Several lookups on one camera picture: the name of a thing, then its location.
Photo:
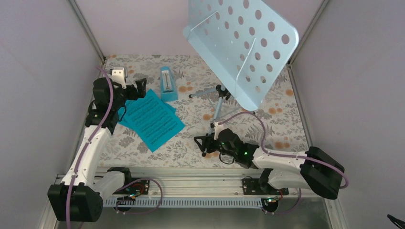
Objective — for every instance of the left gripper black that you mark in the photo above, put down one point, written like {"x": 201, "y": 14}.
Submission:
{"x": 140, "y": 89}

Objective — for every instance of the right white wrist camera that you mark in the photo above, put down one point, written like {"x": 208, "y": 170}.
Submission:
{"x": 217, "y": 127}

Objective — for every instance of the light blue music stand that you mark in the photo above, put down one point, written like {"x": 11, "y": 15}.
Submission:
{"x": 245, "y": 43}

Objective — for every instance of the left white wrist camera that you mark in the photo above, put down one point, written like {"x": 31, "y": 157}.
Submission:
{"x": 119, "y": 75}

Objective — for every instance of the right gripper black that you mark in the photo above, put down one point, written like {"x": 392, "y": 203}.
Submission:
{"x": 208, "y": 139}

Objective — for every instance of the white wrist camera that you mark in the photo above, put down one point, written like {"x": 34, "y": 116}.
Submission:
{"x": 119, "y": 75}
{"x": 217, "y": 127}

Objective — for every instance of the aluminium frame post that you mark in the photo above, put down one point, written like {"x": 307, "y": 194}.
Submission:
{"x": 88, "y": 32}
{"x": 308, "y": 30}

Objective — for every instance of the floral patterned table mat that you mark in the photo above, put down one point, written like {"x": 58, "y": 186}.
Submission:
{"x": 277, "y": 119}

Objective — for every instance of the right aluminium frame post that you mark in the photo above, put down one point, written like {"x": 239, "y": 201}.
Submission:
{"x": 308, "y": 30}

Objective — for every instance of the aluminium mounting rail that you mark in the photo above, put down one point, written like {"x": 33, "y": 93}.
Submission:
{"x": 199, "y": 183}

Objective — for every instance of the blue sheet music paper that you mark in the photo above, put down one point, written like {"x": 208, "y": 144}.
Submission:
{"x": 155, "y": 136}
{"x": 144, "y": 112}

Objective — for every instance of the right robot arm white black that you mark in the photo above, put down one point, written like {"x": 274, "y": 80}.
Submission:
{"x": 313, "y": 169}

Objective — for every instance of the left aluminium frame post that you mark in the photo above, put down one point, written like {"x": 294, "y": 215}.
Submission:
{"x": 88, "y": 32}

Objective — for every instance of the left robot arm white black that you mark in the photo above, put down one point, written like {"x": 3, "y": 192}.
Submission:
{"x": 79, "y": 197}

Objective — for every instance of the blue metronome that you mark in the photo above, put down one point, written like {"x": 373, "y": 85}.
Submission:
{"x": 168, "y": 90}

